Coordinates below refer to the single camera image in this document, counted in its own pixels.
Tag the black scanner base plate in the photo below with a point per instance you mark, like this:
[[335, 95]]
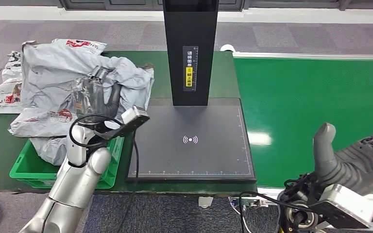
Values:
[[189, 160]]

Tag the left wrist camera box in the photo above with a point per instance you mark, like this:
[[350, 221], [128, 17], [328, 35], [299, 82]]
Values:
[[131, 120]]

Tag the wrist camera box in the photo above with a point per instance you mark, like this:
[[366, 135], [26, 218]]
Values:
[[131, 120], [344, 205]]

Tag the grey parcel bag faded print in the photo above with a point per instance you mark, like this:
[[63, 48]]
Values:
[[51, 70]]

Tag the white table foot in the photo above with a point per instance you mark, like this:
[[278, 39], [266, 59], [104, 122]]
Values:
[[205, 202]]

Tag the dark glass partition frame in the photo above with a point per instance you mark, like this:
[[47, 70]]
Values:
[[109, 4]]

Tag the black yellow column label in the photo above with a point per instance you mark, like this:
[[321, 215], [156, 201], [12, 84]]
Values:
[[190, 64]]

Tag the green plastic crate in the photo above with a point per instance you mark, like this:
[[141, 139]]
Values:
[[32, 170]]

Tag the white bag with face print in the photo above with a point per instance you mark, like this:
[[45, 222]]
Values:
[[8, 93]]

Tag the black scanner column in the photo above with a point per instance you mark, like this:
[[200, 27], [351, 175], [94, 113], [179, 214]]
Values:
[[180, 32]]

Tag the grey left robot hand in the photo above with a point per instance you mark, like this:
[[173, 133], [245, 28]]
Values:
[[93, 96]]

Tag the grey parcel bag red logo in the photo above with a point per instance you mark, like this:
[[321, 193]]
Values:
[[35, 122]]

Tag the white round conveyor cap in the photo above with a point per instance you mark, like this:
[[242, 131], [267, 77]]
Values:
[[227, 47]]

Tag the green conveyor belt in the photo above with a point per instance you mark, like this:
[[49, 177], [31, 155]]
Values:
[[302, 96]]

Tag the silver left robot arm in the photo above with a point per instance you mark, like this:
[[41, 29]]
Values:
[[77, 180]]

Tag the white bag with red print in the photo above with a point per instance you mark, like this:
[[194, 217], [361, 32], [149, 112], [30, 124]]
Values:
[[83, 45]]

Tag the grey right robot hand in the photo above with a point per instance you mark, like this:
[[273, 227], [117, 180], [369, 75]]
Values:
[[353, 164]]

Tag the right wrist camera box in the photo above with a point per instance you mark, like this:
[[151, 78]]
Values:
[[344, 205]]

